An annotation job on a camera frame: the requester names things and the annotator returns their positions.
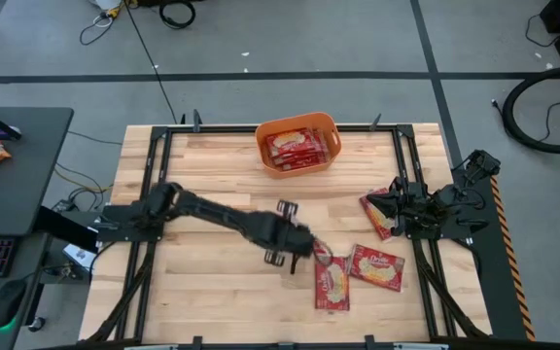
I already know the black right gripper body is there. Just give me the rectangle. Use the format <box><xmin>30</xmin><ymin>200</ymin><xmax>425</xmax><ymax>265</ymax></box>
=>
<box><xmin>390</xmin><ymin>175</ymin><xmax>438</xmax><ymax>238</ymax></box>

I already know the black aluminium table frame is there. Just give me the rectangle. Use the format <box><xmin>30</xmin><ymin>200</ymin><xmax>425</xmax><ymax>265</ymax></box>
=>
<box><xmin>83</xmin><ymin>109</ymin><xmax>493</xmax><ymax>350</ymax></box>

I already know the black platform hazard stripe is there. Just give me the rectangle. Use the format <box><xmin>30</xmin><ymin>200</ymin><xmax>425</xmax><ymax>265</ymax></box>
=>
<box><xmin>447</xmin><ymin>162</ymin><xmax>538</xmax><ymax>342</ymax></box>

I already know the thick black hose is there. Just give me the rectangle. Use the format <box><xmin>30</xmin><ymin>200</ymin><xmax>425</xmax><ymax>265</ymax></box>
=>
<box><xmin>501</xmin><ymin>64</ymin><xmax>560</xmax><ymax>156</ymax></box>

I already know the black desk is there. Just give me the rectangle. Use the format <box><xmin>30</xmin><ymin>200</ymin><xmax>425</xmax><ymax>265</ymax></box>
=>
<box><xmin>0</xmin><ymin>106</ymin><xmax>75</xmax><ymax>350</ymax></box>

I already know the orange plastic basket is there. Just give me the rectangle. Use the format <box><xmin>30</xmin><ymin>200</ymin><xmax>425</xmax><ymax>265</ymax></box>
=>
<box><xmin>254</xmin><ymin>111</ymin><xmax>343</xmax><ymax>180</ymax></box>

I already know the coiled black cable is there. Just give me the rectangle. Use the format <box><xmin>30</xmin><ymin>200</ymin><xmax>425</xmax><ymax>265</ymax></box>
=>
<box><xmin>157</xmin><ymin>0</ymin><xmax>197</xmax><ymax>30</ymax></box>

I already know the red popcorn bag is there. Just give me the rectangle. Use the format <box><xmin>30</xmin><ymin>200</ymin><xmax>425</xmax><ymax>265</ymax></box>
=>
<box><xmin>264</xmin><ymin>126</ymin><xmax>323</xmax><ymax>159</ymax></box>
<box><xmin>358</xmin><ymin>187</ymin><xmax>399</xmax><ymax>242</ymax></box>
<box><xmin>273</xmin><ymin>145</ymin><xmax>331</xmax><ymax>173</ymax></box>
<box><xmin>346</xmin><ymin>243</ymin><xmax>406</xmax><ymax>294</ymax></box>
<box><xmin>312</xmin><ymin>241</ymin><xmax>352</xmax><ymax>312</ymax></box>

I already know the black computer mouse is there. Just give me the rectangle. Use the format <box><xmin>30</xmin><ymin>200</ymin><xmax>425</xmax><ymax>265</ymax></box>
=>
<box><xmin>0</xmin><ymin>278</ymin><xmax>29</xmax><ymax>329</ymax></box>

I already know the long black cable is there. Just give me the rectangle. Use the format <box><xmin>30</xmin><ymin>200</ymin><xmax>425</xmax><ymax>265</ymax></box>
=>
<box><xmin>122</xmin><ymin>0</ymin><xmax>180</xmax><ymax>125</ymax></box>

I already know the white power box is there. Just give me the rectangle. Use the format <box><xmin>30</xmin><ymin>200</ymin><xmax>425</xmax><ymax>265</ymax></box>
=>
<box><xmin>61</xmin><ymin>242</ymin><xmax>98</xmax><ymax>272</ymax></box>

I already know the thin black cable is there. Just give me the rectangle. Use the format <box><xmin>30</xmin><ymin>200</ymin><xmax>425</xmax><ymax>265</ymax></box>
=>
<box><xmin>491</xmin><ymin>90</ymin><xmax>560</xmax><ymax>144</ymax></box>

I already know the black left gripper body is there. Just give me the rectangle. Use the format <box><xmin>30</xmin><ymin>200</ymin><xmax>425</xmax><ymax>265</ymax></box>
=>
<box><xmin>243</xmin><ymin>206</ymin><xmax>319</xmax><ymax>262</ymax></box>

